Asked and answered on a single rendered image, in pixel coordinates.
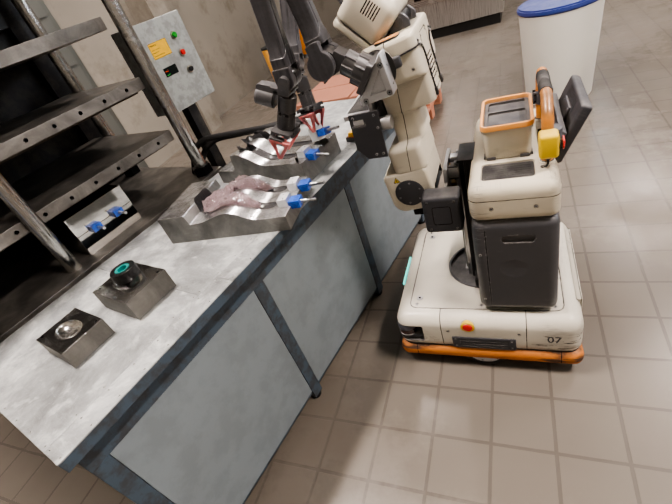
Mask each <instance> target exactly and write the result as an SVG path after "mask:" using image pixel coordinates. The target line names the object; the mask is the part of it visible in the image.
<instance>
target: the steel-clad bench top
mask: <svg viewBox="0 0 672 504"><path fill-rule="evenodd" d="M355 99H356V98H355ZM355 99H347V100H340V101H332V102H324V103H323V104H321V106H324V108H325V112H324V119H323V127H325V126H328V125H330V127H334V126H337V125H339V126H340V128H338V129H335V130H332V132H335V134H336V137H337V140H338V143H339V146H340V149H341V152H340V153H339V154H338V155H337V156H336V157H335V158H334V159H333V160H332V161H331V162H330V163H329V164H328V165H327V166H326V167H325V168H324V169H323V170H322V171H321V172H320V173H319V174H318V175H317V176H316V177H315V179H314V180H313V181H312V182H316V181H322V180H324V181H325V183H326V182H327V181H328V180H329V179H330V178H331V177H332V176H333V175H334V174H335V173H336V172H337V171H338V170H339V169H340V168H341V166H342V165H343V164H344V163H345V162H346V161H347V160H348V159H349V158H350V157H351V156H352V155H353V154H354V153H355V152H356V151H357V147H356V144H355V142H347V141H346V137H347V136H348V133H349V132H350V131H351V126H350V123H349V121H347V122H344V118H343V117H344V115H345V114H346V112H347V111H348V110H349V108H350V107H351V105H352V104H353V102H354V101H355ZM279 232H280V231H275V232H267V233H259V234H250V235H242V236H233V237H225V238H217V239H208V240H200V241H192V242H183V243H175V244H173V243H172V242H171V240H170V239H169V237H168V236H167V234H166V233H165V231H164V230H163V228H162V227H161V225H160V224H159V223H158V221H156V222H155V223H153V224H152V225H151V226H149V227H148V228H147V229H146V230H144V231H143V232H142V233H140V234H139V235H138V236H137V237H135V238H134V239H133V240H132V241H130V242H129V243H128V244H126V245H125V246H124V247H123V248H121V249H120V250H119V251H117V252H116V253H115V254H114V255H112V256H111V257H110V258H109V259H107V260H106V261H105V262H103V263H102V264H101V265H100V266H98V267H97V268H96V269H94V270H93V271H92V272H91V273H89V274H88V275H87V276H85V277H84V278H83V279H82V280H80V281H79V282H78V283H77V284H75V285H74V286H73V287H71V288H70V289H69V290H68V291H66V292H65V293H64V294H62V295H61V296H60V297H59V298H57V299H56V300H55V301H54V302H52V303H51V304H50V305H48V306H47V307H46V308H45V309H43V310H42V311H41V312H39V313H38V314H37V315H36V316H34V317H33V318H32V319H30V320H29V321H28V322H27V323H25V324H24V325H23V326H22V327H20V328H19V329H18V330H16V331H15V332H14V333H13V334H11V335H10V336H9V337H7V338H6V339H5V340H4V341H2V342H1V343H0V412H1V413H2V414H3V415H4V416H5V417H6V418H7V419H8V420H9V421H10V422H11V423H12V424H13V425H14V426H16V427H17V428H18V429H19V430H20V431H21V432H22V433H23V434H24V435H25V436H26V437H27V438H28V439H29V440H30V441H31V442H32V443H34V444H35V445H36V446H37V447H38V448H39V449H40V450H41V451H42V452H43V453H44V454H45V455H46V456H47V457H48V458H49V459H50V460H52V461H53V462H54V463H55V464H56V465H57V466H59V465H60V464H61V463H62V462H63V461H64V460H65V459H66V458H67V457H68V456H69V455H70V454H71V453H72V452H73V451H74V449H75V448H76V447H77V446H78V445H79V444H80V443H81V442H82V441H83V440H84V439H85V438H86V437H87V436H88V435H89V434H90V433H91V431H92V430H93V429H94V428H95V427H96V426H97V425H98V424H99V423H100V422H101V421H102V420H103V419H104V418H105V417H106V416H107V414H108V413H109V412H110V411H111V410H112V409H113V408H114V407H115V406H116V405H117V404H118V403H119V402H120V401H121V400H122V399H123V398H124V396H125V395H126V394H127V393H128V392H129V391H130V390H131V389H132V388H133V387H134V386H135V385H136V384H137V383H138V382H139V381H140V380H141V378H142V377H143V376H144V375H145V374H146V373H147V372H148V371H149V370H150V369H151V368H152V367H153V366H154V365H155V364H156V363H157V361H158V360H159V359H160V358H161V357H162V356H163V355H164V354H165V353H166V352H167V351H168V350H169V349H170V348H171V347H172V346H173V345H174V343H175V342H176V341H177V340H178V339H179V338H180V337H181V336H182V335H183V334H184V333H185V332H186V331H187V330H188V329H189V328H190V327H191V325H192V324H193V323H194V322H195V321H196V320H197V319H198V318H199V317H200V316H201V315H202V314H203V313H204V312H205V311H206V310H207V308H208V307H209V306H210V305H211V304H212V303H213V302H214V301H215V300H216V299H217V298H218V297H219V296H220V295H221V294H222V293H223V292H224V290H225V289H226V288H227V287H228V286H229V285H230V284H231V283H232V282H233V281H234V280H235V279H236V278H237V277H238V276H239V275H240V274H241V272H242V271H243V270H244V269H245V268H246V267H247V266H248V265H249V264H250V263H251V262H252V261H253V260H254V259H255V258H256V257H257V255H258V254H259V253H260V252H261V251H262V250H263V249H264V248H265V247H266V246H267V245H268V244H269V243H270V242H271V241H272V240H273V239H274V237H275V236H276V235H277V234H278V233H279ZM127 260H133V261H134V262H135V263H140V264H144V265H149V266H153V267H157V268H162V269H165V270H166V272H167V273H168V274H169V276H170V277H171V278H172V280H173V281H174V283H175V284H176V286H175V287H174V288H173V289H172V290H171V291H170V292H169V293H168V294H167V295H166V296H165V297H163V298H162V299H161V300H160V301H159V302H158V303H157V304H156V305H155V306H154V307H153V308H152V309H151V310H150V311H149V312H148V313H147V314H145V315H144V316H143V317H142V318H141V319H140V320H138V319H136V318H133V317H130V316H128V315H125V314H122V313H120V312H117V311H114V310H111V309H109V308H106V307H105V306H104V305H103V304H102V303H101V302H100V300H99V299H98V298H97V297H96V296H95V295H94V294H93V293H92V292H93V291H95V290H96V289H97V288H98V287H99V286H101V285H102V284H103V283H104V282H106V281H107V280H108V279H109V278H110V276H109V274H110V272H111V270H112V269H113V268H114V267H116V266H117V265H118V264H120V263H122V262H124V261H127ZM74 308H77V309H80V310H82V311H85V312H87V313H89V314H92V315H94V316H97V317H99V318H102V319H103V320H104V321H105V322H106V323H107V324H108V325H109V326H110V327H111V328H112V329H113V330H114V332H115V333H114V334H113V335H111V336H110V337H109V338H108V339H107V340H106V341H105V342H104V343H103V344H102V345H101V346H100V347H99V348H97V349H96V350H95V351H94V352H93V353H92V354H91V355H90V356H89V357H88V358H87V359H86V360H84V361H83V362H82V363H81V364H80V365H79V366H78V367H77V368H75V367H74V366H72V365H70V364H68V363H67V362H65V361H63V360H62V359H60V358H58V357H57V356H55V355H53V354H51V353H50V352H49V351H48V350H46V349H45V348H44V347H43V346H42V345H41V344H40V343H38V342H37V341H36V339H38V338H39V337H40V336H41V335H42V334H44V333H45V332H46V331H47V330H49V329H50V328H51V327H52V326H53V325H55V324H56V323H57V322H58V321H60V320H61V319H62V318H63V317H64V316H66V315H67V314H68V313H69V312H70V311H72V310H73V309H74Z"/></svg>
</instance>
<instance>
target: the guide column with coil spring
mask: <svg viewBox="0 0 672 504"><path fill-rule="evenodd" d="M0 199H1V200H2V201H3V202H4V204H5V205H6V206H7V207H8V208H9V209H10V210H11V211H12V212H13V213H14V214H15V215H16V217H17V218H18V219H19V220H20V221H21V222H22V223H23V224H24V225H25V226H26V227H27V228H28V229H29V231H30V232H31V233H32V234H33V235H34V236H35V237H36V238H37V239H38V240H39V241H40V242H41V244H42V245H43V246H44V247H45V248H46V249H47V250H48V251H49V252H50V253H51V254H52V255H53V257H54V258H55V259H56V260H57V261H58V262H59V263H60V264H61V265H62V266H63V267H64V268H65V269H66V271H67V272H68V273H74V272H76V271H77V270H79V269H80V268H81V267H82V264H81V263H80V262H79V261H78V260H77V259H76V258H75V257H74V255H73V254H72V253H71V252H70V251H69V250H68V249H67V248H66V246H65V245H64V244H63V243H62V242H61V241H60V240H59V238H58V237H57V236H56V235H55V234H54V233H53V232H52V231H51V229H50V228H49V227H48V226H47V225H46V224H45V223H44V222H43V220H42V219H41V218H40V217H39V216H38V215H37V214H36V213H35V211H34V210H33V209H32V208H31V207H30V206H29V205H28V203H27V202H26V201H25V200H24V199H23V198H22V197H21V196H20V194H19V193H18V192H17V191H16V190H15V189H14V188H13V187H12V185H11V184H10V183H9V182H8V181H7V180H6V179H5V178H4V176H3V175H2V174H1V173H0Z"/></svg>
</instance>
